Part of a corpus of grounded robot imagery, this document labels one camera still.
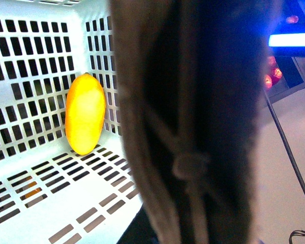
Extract yellow mango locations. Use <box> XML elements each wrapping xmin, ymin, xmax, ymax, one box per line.
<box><xmin>65</xmin><ymin>73</ymin><xmax>106</xmax><ymax>155</ymax></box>

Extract light teal plastic basket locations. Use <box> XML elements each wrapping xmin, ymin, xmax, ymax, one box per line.
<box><xmin>0</xmin><ymin>0</ymin><xmax>270</xmax><ymax>244</ymax></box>

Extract red fruits in background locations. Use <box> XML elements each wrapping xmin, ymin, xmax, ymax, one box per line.
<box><xmin>264</xmin><ymin>15</ymin><xmax>299</xmax><ymax>90</ymax></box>

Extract black cable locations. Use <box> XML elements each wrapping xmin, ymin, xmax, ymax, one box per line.
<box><xmin>263</xmin><ymin>88</ymin><xmax>305</xmax><ymax>244</ymax></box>

